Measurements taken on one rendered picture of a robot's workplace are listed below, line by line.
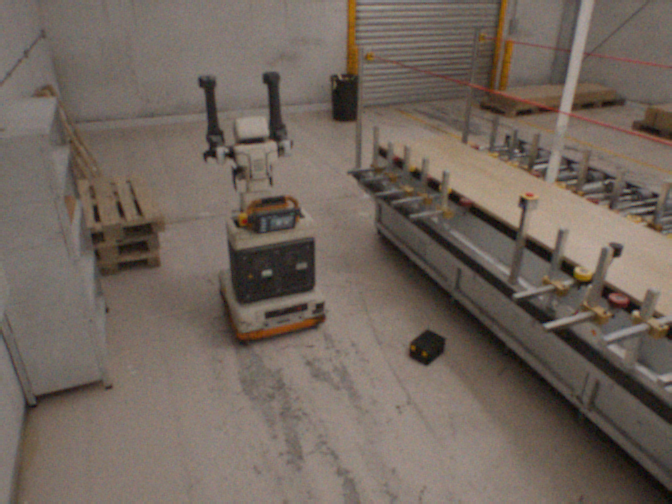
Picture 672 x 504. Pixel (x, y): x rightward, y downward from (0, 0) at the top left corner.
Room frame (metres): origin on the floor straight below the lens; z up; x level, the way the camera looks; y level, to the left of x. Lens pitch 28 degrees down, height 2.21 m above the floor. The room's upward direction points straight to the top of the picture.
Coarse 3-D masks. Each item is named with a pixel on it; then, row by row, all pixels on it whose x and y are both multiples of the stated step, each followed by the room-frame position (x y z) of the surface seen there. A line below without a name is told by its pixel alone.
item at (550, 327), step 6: (588, 312) 1.95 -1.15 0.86; (612, 312) 1.98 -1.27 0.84; (618, 312) 1.99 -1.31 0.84; (570, 318) 1.91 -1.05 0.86; (576, 318) 1.91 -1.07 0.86; (582, 318) 1.91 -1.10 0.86; (588, 318) 1.92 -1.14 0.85; (594, 318) 1.94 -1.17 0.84; (546, 324) 1.86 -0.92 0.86; (552, 324) 1.86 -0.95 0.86; (558, 324) 1.86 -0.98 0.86; (564, 324) 1.87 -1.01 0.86; (570, 324) 1.88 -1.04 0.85; (576, 324) 1.90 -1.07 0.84; (546, 330) 1.84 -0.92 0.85; (552, 330) 1.84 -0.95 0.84
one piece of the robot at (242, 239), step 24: (240, 216) 2.86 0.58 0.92; (240, 240) 2.85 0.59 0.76; (264, 240) 2.91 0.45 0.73; (288, 240) 2.97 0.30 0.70; (312, 240) 3.03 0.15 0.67; (240, 264) 2.84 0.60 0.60; (264, 264) 2.90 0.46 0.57; (288, 264) 2.96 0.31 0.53; (312, 264) 3.03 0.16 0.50; (240, 288) 2.84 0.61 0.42; (264, 288) 2.90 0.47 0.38; (288, 288) 2.96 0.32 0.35
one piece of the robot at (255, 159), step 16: (240, 144) 3.31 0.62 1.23; (256, 144) 3.28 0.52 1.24; (272, 144) 3.30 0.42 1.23; (240, 160) 3.21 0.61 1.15; (256, 160) 3.25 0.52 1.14; (272, 160) 3.29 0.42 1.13; (256, 176) 3.23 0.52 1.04; (240, 192) 3.33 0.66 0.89; (256, 192) 3.30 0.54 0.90; (272, 192) 3.34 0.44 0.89; (240, 208) 3.34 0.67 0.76
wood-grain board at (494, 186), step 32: (416, 160) 4.01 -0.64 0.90; (448, 160) 4.01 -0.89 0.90; (480, 160) 4.02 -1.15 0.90; (480, 192) 3.32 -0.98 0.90; (512, 192) 3.33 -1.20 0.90; (544, 192) 3.33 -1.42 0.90; (512, 224) 2.81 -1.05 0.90; (544, 224) 2.81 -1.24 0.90; (576, 224) 2.81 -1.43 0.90; (608, 224) 2.82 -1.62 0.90; (576, 256) 2.41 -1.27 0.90; (640, 256) 2.42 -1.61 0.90; (640, 288) 2.10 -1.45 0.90
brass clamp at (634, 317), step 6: (636, 312) 1.80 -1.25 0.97; (630, 318) 1.79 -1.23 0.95; (636, 318) 1.77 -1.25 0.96; (642, 318) 1.75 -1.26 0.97; (654, 318) 1.75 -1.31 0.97; (636, 324) 1.77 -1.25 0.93; (648, 324) 1.72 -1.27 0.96; (654, 324) 1.71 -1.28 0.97; (654, 330) 1.69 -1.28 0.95; (660, 330) 1.68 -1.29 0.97; (666, 330) 1.69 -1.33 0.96; (654, 336) 1.69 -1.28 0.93; (660, 336) 1.68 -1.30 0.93
